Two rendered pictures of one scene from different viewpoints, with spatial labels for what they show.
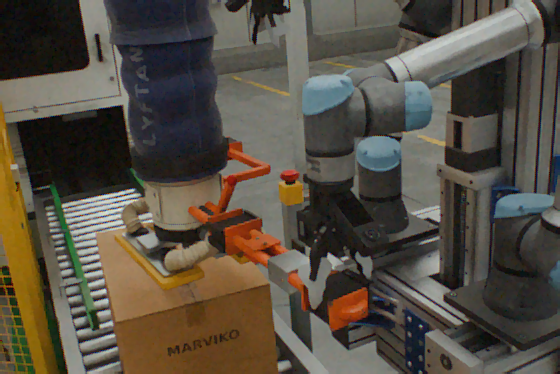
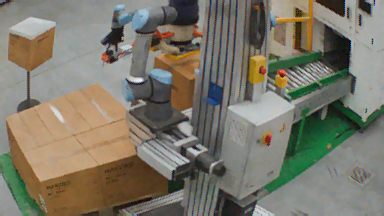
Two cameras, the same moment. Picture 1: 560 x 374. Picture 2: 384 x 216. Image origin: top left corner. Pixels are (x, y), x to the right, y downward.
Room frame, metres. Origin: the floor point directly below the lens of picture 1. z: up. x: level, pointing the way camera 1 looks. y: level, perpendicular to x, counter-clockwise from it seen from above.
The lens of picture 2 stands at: (0.39, -3.00, 2.52)
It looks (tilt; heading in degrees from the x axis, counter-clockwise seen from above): 29 degrees down; 71
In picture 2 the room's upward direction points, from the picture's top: 6 degrees clockwise
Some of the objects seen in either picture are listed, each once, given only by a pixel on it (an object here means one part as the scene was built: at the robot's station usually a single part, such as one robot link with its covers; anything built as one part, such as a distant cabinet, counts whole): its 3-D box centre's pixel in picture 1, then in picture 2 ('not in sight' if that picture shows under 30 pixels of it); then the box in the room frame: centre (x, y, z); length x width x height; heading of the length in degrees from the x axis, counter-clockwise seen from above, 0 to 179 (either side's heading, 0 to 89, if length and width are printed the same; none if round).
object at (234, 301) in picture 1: (181, 313); (206, 85); (1.65, 0.33, 0.75); 0.60 x 0.40 x 0.40; 19
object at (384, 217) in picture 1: (380, 206); not in sight; (1.56, -0.27, 1.09); 0.15 x 0.15 x 0.10
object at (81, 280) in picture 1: (60, 241); (281, 62); (2.63, 1.04, 0.60); 1.60 x 0.10 x 0.09; 23
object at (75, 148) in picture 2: not in sight; (70, 150); (0.59, 0.22, 0.34); 1.20 x 1.00 x 0.40; 23
